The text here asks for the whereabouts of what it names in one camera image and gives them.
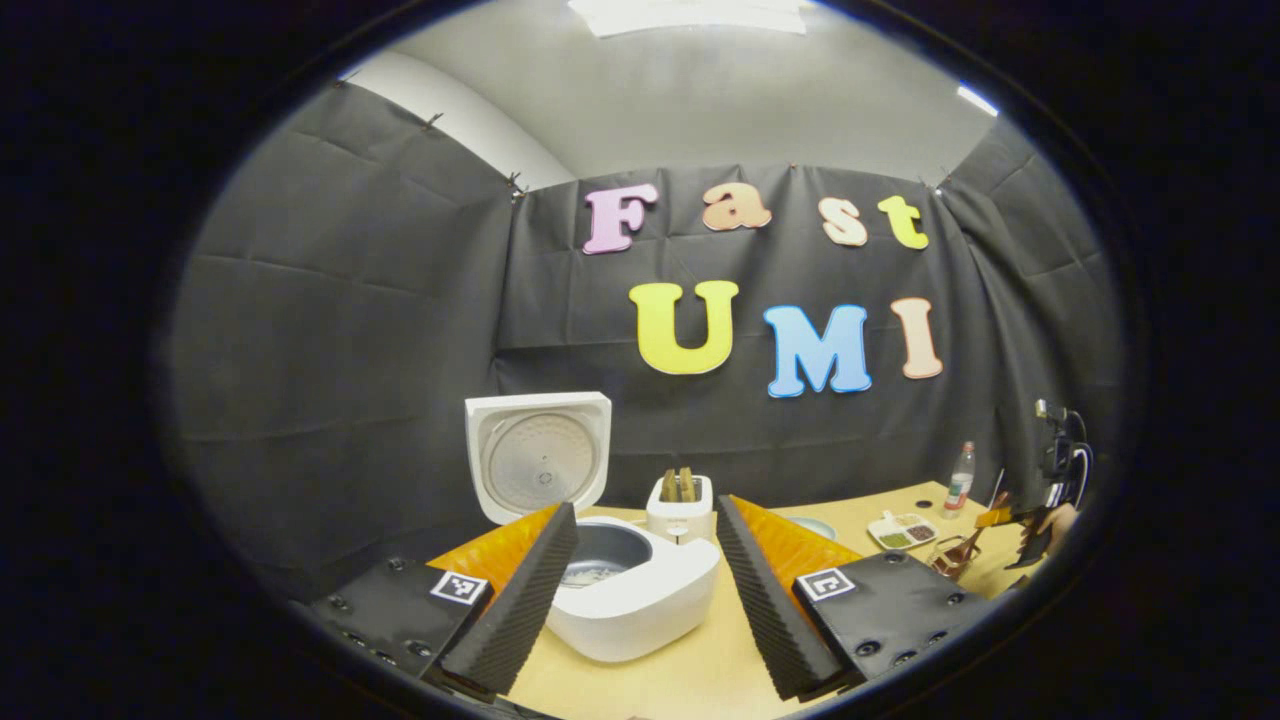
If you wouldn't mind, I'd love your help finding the ceiling light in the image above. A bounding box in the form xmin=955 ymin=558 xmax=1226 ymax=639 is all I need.
xmin=568 ymin=0 xmax=811 ymax=39

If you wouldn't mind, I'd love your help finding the wire chopstick holder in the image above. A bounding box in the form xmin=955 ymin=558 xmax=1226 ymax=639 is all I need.
xmin=930 ymin=540 xmax=979 ymax=583

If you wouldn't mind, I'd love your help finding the white toaster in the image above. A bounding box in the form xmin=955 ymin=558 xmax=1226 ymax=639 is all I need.
xmin=646 ymin=475 xmax=715 ymax=546

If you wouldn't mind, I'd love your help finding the white divided grain dish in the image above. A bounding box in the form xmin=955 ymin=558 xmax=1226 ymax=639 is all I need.
xmin=867 ymin=511 xmax=938 ymax=551

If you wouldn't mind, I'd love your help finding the white rice cooker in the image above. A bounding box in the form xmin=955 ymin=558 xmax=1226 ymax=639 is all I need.
xmin=465 ymin=392 xmax=721 ymax=663

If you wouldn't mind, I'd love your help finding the clear water bottle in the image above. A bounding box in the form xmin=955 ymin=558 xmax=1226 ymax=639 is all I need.
xmin=944 ymin=441 xmax=977 ymax=519

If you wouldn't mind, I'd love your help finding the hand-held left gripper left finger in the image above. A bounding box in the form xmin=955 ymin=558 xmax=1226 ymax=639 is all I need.
xmin=300 ymin=500 xmax=581 ymax=698

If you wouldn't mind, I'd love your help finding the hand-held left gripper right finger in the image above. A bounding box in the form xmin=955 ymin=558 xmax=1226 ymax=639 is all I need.
xmin=715 ymin=495 xmax=991 ymax=701

